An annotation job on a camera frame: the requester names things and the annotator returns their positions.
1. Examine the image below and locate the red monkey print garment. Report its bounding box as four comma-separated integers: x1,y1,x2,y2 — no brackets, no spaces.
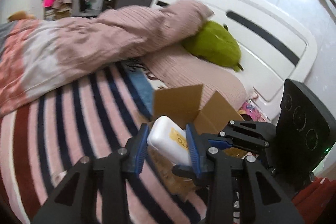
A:
292,177,335,223

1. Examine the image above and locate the brown plush toy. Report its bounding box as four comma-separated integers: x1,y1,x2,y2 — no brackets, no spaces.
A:
7,11,36,22

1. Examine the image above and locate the brown cardboard box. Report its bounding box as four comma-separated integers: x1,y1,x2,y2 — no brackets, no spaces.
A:
147,84,243,201

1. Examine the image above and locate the pink ribbed pillow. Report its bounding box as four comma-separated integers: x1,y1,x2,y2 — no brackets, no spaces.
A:
141,44,254,110

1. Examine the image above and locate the white bed headboard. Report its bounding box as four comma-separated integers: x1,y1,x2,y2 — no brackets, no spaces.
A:
150,0,318,120

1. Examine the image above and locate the striped pink bed sheet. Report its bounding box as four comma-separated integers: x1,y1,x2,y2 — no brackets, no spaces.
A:
0,61,208,224

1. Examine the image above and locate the pink ribbed duvet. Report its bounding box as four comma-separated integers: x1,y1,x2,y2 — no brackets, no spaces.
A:
1,0,213,115

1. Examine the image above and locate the white bottle yellow label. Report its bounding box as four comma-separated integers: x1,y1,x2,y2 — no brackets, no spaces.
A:
147,116,191,166

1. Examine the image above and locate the green plush pillow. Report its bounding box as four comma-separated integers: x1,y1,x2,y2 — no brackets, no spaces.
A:
181,21,244,72

